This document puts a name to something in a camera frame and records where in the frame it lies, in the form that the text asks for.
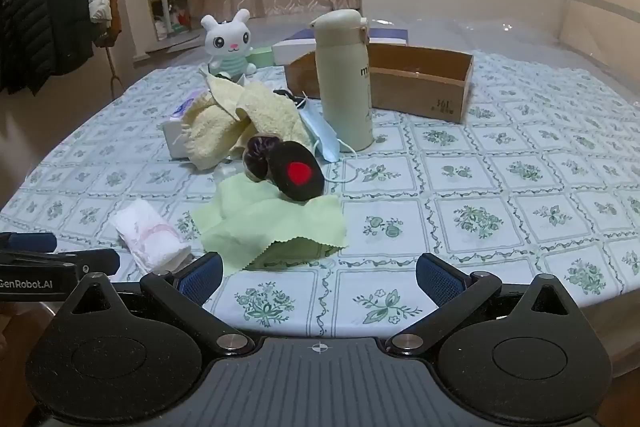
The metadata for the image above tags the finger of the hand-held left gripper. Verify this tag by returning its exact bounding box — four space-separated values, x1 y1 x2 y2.
0 249 121 276
0 231 57 254

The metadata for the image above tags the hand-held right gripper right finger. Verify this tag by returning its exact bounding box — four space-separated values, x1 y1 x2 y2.
385 252 588 356

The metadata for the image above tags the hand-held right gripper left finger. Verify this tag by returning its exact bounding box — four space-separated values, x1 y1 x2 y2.
52 252 256 355

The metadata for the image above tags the white pink cloth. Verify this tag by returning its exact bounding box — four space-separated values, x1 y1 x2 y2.
109 198 193 273

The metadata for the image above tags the light green cloth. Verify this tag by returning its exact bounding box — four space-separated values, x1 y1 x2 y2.
190 174 348 278

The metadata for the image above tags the dark purple scrunchie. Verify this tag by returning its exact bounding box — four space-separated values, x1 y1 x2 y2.
242 136 281 182

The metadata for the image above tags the purple tissue pack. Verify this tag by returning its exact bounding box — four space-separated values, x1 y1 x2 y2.
160 89 211 160

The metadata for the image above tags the black round plush red dot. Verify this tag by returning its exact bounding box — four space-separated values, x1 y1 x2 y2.
270 141 325 202

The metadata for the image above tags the pale yellow towel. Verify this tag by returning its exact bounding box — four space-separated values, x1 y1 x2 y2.
180 72 313 172

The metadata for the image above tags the brown cardboard box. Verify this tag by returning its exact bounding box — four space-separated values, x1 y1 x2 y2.
285 43 475 125

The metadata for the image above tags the dark grey face mask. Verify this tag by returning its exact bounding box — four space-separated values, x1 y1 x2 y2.
272 88 307 104

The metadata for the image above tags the floral checked tablecloth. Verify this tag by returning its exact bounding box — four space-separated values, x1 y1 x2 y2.
0 52 640 343

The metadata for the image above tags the blue face mask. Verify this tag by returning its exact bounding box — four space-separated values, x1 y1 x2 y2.
299 99 362 188

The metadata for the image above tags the cream thermos bottle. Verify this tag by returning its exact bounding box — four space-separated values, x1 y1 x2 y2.
307 9 376 152

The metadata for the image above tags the light green box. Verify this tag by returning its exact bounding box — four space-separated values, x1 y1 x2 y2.
247 47 275 68

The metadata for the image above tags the white plush rabbit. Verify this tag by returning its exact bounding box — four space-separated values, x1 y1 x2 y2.
201 8 258 78

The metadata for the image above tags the brown jacket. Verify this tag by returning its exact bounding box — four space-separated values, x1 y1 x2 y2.
92 0 123 48

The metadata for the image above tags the long white box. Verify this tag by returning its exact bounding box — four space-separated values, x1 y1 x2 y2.
272 34 411 65

